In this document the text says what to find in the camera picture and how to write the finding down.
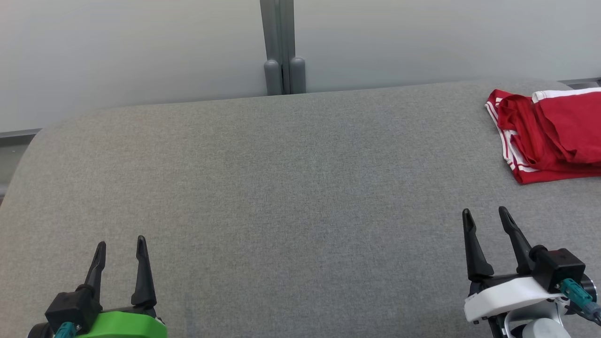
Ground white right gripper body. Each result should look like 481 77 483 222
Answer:
464 274 564 324

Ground grey metal partition post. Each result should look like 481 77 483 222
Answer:
260 0 307 96

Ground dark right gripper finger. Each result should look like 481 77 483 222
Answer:
499 206 533 275
462 208 495 282

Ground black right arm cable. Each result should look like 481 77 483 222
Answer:
559 278 601 327

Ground red shorts with white trim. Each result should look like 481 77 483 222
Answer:
497 87 601 165

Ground red white striped-collar shirt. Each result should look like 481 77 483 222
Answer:
485 89 601 184

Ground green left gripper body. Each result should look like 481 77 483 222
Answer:
77 307 168 338

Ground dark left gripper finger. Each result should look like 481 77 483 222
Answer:
131 235 157 308
84 241 107 301

